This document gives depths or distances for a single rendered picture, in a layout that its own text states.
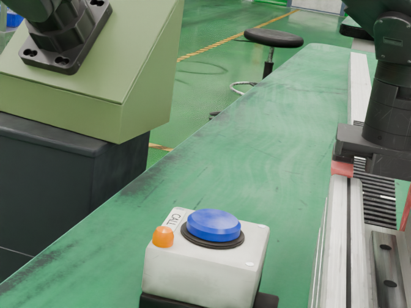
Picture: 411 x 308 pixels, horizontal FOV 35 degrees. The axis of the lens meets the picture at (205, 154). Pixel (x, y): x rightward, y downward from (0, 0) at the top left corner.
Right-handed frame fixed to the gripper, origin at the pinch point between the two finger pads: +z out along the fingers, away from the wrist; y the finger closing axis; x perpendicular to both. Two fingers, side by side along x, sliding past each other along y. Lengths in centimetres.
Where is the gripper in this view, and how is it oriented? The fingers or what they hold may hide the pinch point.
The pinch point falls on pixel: (371, 228)
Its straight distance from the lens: 66.6
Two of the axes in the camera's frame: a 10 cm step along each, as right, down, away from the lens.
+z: -1.3, 9.4, 3.2
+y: 9.7, 1.9, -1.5
